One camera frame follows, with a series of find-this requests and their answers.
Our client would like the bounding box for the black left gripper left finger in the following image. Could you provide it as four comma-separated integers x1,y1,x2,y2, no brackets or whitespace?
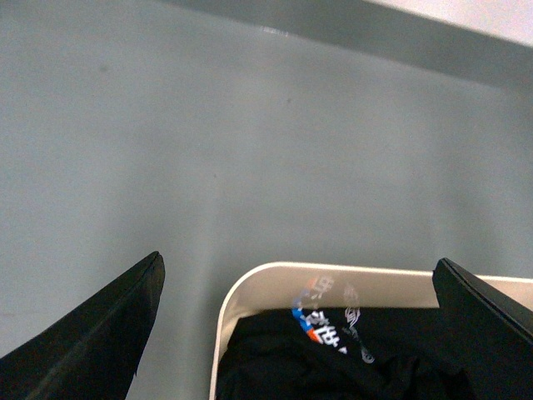
1,252,166,399

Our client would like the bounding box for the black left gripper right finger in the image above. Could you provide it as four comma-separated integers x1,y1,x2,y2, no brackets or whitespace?
432,258,532,399

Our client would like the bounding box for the cream plastic laundry hamper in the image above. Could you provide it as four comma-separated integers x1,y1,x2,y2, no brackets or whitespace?
207,261,533,400

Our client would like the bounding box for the black printed t-shirt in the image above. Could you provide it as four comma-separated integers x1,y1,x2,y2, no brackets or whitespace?
215,307,476,399

